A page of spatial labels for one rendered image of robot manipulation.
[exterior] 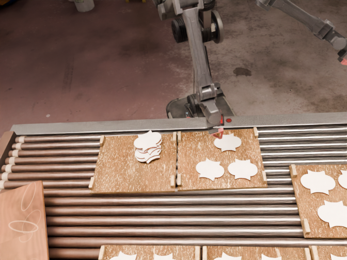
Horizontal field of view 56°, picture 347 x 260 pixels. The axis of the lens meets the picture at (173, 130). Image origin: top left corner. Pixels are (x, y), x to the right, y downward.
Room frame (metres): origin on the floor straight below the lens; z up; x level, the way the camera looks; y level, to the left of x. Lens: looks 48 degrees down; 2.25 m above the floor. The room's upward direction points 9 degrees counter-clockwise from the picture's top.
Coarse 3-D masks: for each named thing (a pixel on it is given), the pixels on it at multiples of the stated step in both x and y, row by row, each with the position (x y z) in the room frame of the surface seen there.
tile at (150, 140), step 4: (148, 132) 1.12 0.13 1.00; (140, 136) 1.10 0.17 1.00; (144, 136) 1.10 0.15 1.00; (148, 136) 1.09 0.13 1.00; (152, 136) 1.09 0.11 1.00; (156, 136) 1.08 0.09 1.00; (136, 140) 1.08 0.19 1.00; (140, 140) 1.07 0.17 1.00; (144, 140) 1.07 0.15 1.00; (148, 140) 1.06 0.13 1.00; (152, 140) 1.06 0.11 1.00; (156, 140) 1.05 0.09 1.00; (136, 144) 1.05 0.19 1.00; (140, 144) 1.04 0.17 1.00; (144, 144) 1.04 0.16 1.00; (148, 144) 1.04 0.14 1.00; (152, 144) 1.03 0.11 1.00; (136, 148) 1.03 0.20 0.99; (140, 148) 1.02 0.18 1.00; (144, 148) 1.02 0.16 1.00; (148, 148) 1.02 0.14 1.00
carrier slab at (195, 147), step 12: (192, 132) 1.12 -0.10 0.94; (204, 132) 1.11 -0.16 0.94; (228, 132) 1.08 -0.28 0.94; (240, 132) 1.07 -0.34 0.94; (252, 132) 1.06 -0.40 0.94; (180, 144) 1.05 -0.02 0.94; (192, 144) 1.04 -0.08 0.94; (204, 144) 1.03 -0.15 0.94; (252, 144) 0.98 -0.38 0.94; (180, 156) 0.98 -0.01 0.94; (192, 156) 0.97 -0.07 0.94; (204, 156) 0.95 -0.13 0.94; (216, 156) 0.94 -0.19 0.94; (228, 156) 0.93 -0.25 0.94; (240, 156) 0.92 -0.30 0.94; (252, 156) 0.91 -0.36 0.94; (180, 168) 0.91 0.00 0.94; (192, 168) 0.90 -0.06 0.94; (192, 180) 0.83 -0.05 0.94; (204, 180) 0.82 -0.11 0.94; (216, 180) 0.81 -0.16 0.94; (228, 180) 0.80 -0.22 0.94; (240, 180) 0.79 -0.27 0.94; (252, 180) 0.78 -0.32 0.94
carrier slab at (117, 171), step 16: (112, 144) 1.13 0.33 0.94; (128, 144) 1.11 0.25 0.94; (176, 144) 1.06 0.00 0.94; (112, 160) 1.02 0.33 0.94; (128, 160) 1.01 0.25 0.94; (160, 160) 0.97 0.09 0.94; (176, 160) 0.97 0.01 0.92; (96, 176) 0.94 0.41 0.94; (112, 176) 0.92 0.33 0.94; (128, 176) 0.91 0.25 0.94; (144, 176) 0.89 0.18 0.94; (160, 176) 0.88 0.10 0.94; (96, 192) 0.85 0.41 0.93; (112, 192) 0.84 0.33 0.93; (128, 192) 0.82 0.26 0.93; (144, 192) 0.81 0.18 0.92
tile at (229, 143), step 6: (216, 138) 1.05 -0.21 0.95; (222, 138) 1.04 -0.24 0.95; (228, 138) 1.04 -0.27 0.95; (234, 138) 1.03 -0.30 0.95; (216, 144) 1.01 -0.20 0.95; (222, 144) 1.00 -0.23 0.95; (228, 144) 1.00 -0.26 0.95; (234, 144) 0.99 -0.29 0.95; (240, 144) 0.98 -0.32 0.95; (222, 150) 0.97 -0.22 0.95; (228, 150) 0.96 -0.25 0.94; (234, 150) 0.96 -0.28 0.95
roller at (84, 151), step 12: (264, 144) 0.98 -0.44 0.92; (276, 144) 0.97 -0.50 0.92; (288, 144) 0.96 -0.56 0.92; (300, 144) 0.94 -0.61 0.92; (312, 144) 0.93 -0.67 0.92; (324, 144) 0.92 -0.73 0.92; (336, 144) 0.91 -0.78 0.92; (12, 156) 1.19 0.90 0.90; (24, 156) 1.18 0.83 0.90; (36, 156) 1.16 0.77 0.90
